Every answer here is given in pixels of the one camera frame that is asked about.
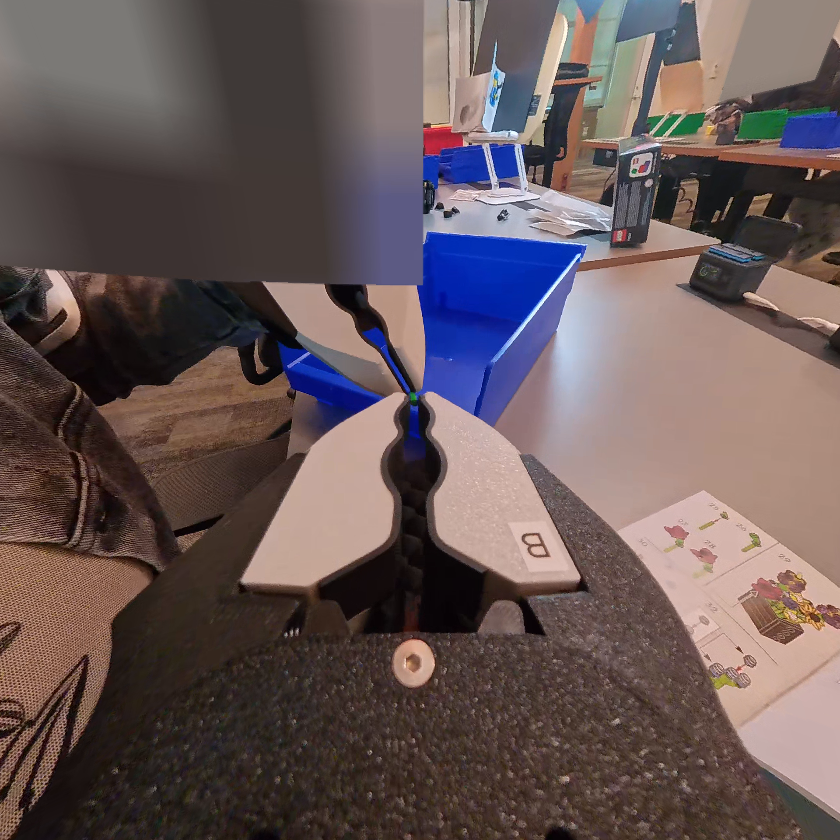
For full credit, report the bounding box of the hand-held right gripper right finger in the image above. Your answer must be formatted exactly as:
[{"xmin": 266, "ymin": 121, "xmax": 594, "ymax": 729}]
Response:
[{"xmin": 419, "ymin": 391, "xmax": 584, "ymax": 597}]

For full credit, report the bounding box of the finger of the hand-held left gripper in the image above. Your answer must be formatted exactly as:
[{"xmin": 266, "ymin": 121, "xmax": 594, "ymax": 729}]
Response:
[
  {"xmin": 325, "ymin": 283, "xmax": 417, "ymax": 396},
  {"xmin": 287, "ymin": 328, "xmax": 389, "ymax": 399}
]

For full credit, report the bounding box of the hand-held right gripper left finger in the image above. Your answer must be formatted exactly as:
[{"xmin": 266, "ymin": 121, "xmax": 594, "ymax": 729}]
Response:
[{"xmin": 238, "ymin": 391, "xmax": 412, "ymax": 603}]

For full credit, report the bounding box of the blue plastic parts bin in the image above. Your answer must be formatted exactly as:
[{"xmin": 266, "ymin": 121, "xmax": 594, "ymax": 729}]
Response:
[{"xmin": 279, "ymin": 231, "xmax": 587, "ymax": 439}]

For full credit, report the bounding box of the lego instruction booklet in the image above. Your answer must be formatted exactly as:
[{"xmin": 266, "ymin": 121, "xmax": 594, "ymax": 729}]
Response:
[{"xmin": 617, "ymin": 489, "xmax": 840, "ymax": 729}]

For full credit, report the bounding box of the black toy set box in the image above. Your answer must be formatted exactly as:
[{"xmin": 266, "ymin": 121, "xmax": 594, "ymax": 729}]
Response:
[{"xmin": 609, "ymin": 134, "xmax": 662, "ymax": 249}]

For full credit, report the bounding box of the blue storage bin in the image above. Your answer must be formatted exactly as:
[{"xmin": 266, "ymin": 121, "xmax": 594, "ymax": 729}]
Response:
[
  {"xmin": 423, "ymin": 144, "xmax": 546, "ymax": 186},
  {"xmin": 780, "ymin": 112, "xmax": 840, "ymax": 151}
]

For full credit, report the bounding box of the white tablet stand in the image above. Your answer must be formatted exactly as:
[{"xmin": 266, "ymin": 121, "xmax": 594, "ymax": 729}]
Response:
[{"xmin": 467, "ymin": 128, "xmax": 532, "ymax": 206}]

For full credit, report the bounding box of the clear plastic bags pile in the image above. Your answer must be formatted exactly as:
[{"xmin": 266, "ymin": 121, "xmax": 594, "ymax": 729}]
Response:
[{"xmin": 525, "ymin": 190, "xmax": 614, "ymax": 237}]

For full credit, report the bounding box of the white floral print shirt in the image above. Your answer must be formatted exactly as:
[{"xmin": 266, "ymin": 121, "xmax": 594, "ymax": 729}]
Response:
[{"xmin": 0, "ymin": 538, "xmax": 161, "ymax": 840}]

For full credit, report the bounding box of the grey battery charging case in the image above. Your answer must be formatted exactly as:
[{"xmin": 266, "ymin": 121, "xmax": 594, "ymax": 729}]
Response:
[{"xmin": 689, "ymin": 215, "xmax": 803, "ymax": 304}]

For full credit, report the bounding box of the green storage bin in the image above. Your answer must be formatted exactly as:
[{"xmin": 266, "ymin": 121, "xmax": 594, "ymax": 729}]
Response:
[
  {"xmin": 735, "ymin": 108, "xmax": 831, "ymax": 142},
  {"xmin": 646, "ymin": 112, "xmax": 706, "ymax": 139}
]

